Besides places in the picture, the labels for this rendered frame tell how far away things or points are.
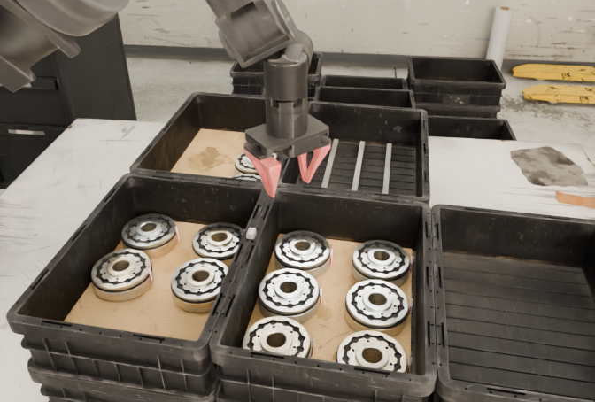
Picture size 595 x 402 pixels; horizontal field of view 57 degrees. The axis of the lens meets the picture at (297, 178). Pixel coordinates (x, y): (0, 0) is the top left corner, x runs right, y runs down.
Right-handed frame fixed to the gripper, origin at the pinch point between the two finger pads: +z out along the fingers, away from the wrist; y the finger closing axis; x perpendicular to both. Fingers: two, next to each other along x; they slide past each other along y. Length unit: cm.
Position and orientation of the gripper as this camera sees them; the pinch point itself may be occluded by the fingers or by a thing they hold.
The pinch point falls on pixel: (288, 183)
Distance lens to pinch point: 80.4
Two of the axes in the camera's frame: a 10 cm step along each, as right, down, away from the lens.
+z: 0.1, 8.3, 5.5
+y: -8.2, 3.3, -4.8
